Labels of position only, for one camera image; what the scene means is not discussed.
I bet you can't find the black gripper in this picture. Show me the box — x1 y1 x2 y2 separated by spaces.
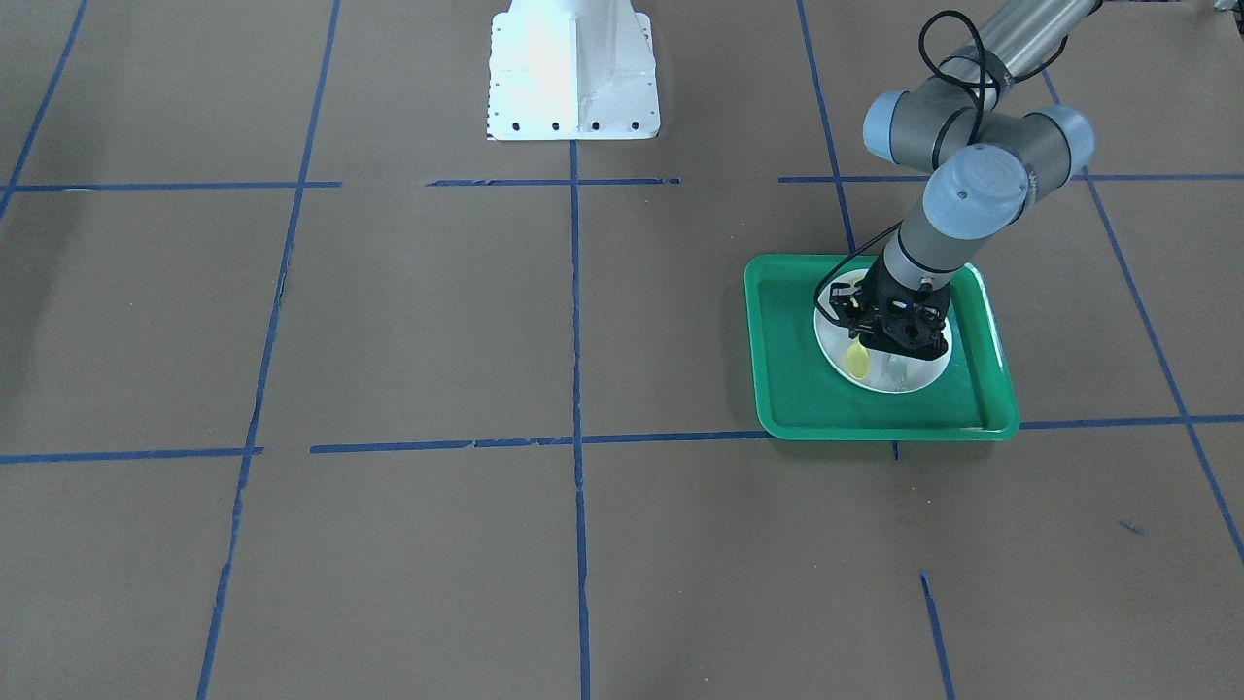
857 259 950 359

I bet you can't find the yellow plastic spoon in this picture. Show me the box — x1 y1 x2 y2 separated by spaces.
845 332 871 382

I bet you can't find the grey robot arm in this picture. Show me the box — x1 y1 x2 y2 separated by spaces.
822 1 1098 362

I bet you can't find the pale green plastic fork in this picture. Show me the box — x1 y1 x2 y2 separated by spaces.
884 354 912 393

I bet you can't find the white round plate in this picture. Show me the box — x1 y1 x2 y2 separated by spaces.
814 269 952 395

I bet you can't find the green plastic tray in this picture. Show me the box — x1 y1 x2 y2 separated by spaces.
743 254 1020 441

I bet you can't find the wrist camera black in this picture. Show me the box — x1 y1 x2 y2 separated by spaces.
826 282 862 321

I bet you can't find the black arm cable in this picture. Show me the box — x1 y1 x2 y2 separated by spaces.
814 10 1018 327

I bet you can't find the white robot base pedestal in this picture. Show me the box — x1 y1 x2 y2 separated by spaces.
486 1 662 142

